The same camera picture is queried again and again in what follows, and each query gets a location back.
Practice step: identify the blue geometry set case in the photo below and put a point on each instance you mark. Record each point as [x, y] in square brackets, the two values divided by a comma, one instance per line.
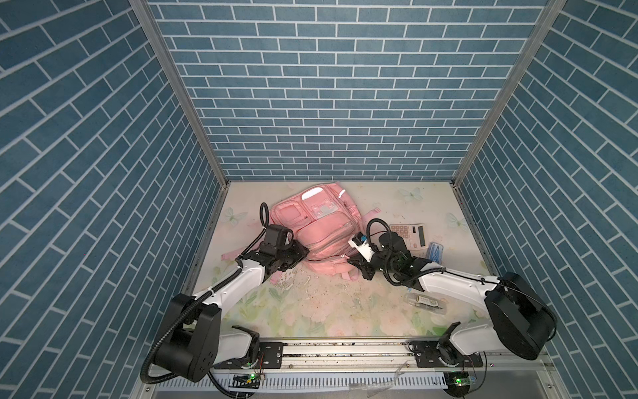
[435, 252]

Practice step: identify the pink student backpack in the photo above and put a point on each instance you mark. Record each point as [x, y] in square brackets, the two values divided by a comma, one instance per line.
[323, 219]

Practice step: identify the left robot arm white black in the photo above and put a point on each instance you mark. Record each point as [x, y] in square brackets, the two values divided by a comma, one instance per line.
[190, 341]

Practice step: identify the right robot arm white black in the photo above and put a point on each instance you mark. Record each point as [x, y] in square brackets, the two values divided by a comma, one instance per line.
[518, 321]

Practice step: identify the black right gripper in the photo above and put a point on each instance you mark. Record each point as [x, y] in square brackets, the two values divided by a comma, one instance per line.
[362, 266]

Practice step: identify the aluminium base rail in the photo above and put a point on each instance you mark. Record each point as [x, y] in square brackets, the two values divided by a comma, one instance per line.
[372, 368]

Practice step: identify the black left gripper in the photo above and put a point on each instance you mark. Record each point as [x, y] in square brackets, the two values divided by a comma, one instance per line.
[299, 253]

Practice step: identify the clear plastic pencil case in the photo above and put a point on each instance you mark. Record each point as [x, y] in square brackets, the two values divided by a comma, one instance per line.
[425, 302]

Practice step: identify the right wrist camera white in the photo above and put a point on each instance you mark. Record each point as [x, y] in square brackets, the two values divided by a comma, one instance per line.
[362, 245]

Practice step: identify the pink white calculator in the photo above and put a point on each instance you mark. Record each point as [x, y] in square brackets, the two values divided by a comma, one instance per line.
[414, 235]

